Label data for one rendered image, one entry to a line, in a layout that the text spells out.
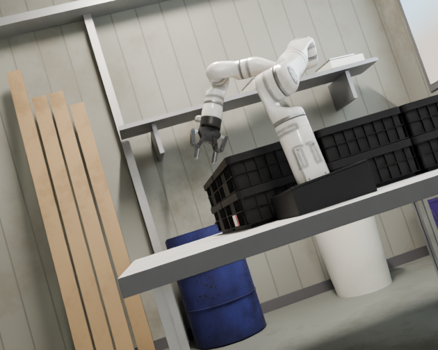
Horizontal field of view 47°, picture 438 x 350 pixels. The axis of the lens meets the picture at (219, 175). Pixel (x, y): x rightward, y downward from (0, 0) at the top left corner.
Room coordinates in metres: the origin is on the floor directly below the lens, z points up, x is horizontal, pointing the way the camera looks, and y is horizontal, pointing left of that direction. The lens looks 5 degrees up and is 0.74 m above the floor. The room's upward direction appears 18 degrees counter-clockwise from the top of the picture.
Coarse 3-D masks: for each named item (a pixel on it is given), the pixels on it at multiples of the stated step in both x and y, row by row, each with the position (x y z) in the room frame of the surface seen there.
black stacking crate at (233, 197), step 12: (276, 180) 1.56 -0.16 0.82; (288, 180) 1.56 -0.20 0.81; (240, 192) 1.54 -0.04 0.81; (252, 192) 1.54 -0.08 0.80; (264, 192) 1.56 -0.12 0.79; (276, 192) 1.57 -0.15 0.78; (228, 204) 1.75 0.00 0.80; (240, 204) 1.57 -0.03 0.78; (252, 204) 1.55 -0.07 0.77; (264, 204) 1.56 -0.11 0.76; (228, 216) 1.87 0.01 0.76; (240, 216) 1.64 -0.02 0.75; (252, 216) 1.55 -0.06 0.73; (264, 216) 1.56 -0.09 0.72; (276, 216) 1.55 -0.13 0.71; (240, 228) 1.78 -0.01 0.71
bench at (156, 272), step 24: (384, 192) 1.09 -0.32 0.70; (408, 192) 1.10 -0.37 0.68; (432, 192) 1.11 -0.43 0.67; (312, 216) 1.06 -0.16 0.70; (336, 216) 1.07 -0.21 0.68; (360, 216) 1.08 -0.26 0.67; (432, 216) 2.73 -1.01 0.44; (216, 240) 1.44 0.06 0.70; (240, 240) 1.03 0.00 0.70; (264, 240) 1.04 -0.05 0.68; (288, 240) 1.05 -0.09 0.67; (432, 240) 2.72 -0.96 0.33; (144, 264) 1.38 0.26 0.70; (168, 264) 1.00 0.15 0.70; (192, 264) 1.01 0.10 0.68; (216, 264) 1.02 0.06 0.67; (120, 288) 0.98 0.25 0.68; (144, 288) 0.99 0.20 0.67; (168, 288) 1.56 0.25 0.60; (168, 312) 1.57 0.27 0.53; (168, 336) 1.56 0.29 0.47
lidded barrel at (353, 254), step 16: (352, 224) 3.48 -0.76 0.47; (368, 224) 3.52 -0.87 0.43; (320, 240) 3.62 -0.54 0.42; (336, 240) 3.51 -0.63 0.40; (352, 240) 3.48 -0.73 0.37; (368, 240) 3.51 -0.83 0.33; (336, 256) 3.54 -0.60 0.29; (352, 256) 3.50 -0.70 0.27; (368, 256) 3.50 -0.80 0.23; (384, 256) 3.61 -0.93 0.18; (336, 272) 3.58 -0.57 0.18; (352, 272) 3.51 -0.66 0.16; (368, 272) 3.50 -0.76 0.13; (384, 272) 3.56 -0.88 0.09; (336, 288) 3.65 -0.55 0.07; (352, 288) 3.54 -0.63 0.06; (368, 288) 3.51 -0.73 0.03
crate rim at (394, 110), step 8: (376, 112) 1.61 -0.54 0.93; (384, 112) 1.62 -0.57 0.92; (392, 112) 1.62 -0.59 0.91; (400, 112) 1.63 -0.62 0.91; (352, 120) 1.60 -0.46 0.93; (360, 120) 1.60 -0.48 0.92; (368, 120) 1.61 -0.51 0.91; (328, 128) 1.59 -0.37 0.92; (336, 128) 1.59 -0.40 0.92; (344, 128) 1.59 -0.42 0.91; (320, 136) 1.59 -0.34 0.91
